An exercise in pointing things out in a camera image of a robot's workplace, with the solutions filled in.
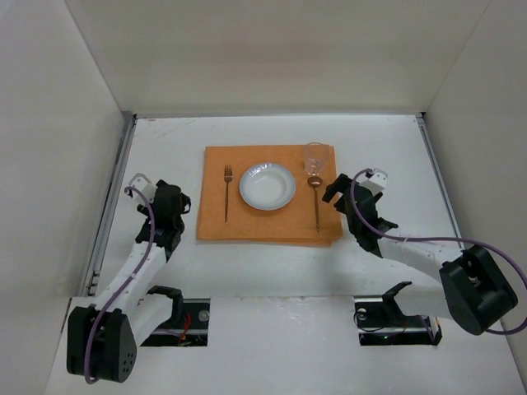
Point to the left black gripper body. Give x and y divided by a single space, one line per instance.
174 204

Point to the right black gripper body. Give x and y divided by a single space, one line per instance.
347 197

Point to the copper spoon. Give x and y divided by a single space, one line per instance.
315 182

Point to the clear plastic cup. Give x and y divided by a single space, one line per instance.
316 155

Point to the orange cloth napkin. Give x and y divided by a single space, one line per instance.
292 224

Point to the copper fork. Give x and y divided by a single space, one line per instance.
228 177

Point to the white paper plate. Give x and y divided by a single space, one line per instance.
267 186

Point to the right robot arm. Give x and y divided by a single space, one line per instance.
475 293

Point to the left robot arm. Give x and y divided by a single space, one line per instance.
103 338

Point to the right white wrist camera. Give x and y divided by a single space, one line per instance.
376 181

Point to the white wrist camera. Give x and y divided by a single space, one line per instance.
376 181
140 182

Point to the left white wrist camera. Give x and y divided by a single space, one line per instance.
140 182

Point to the left aluminium table rail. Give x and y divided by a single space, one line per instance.
96 258

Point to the aluminium table rail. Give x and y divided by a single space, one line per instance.
96 258
421 122

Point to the right aluminium table rail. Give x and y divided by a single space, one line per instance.
421 122

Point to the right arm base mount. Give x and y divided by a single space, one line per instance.
381 324

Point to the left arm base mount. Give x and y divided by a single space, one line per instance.
190 329

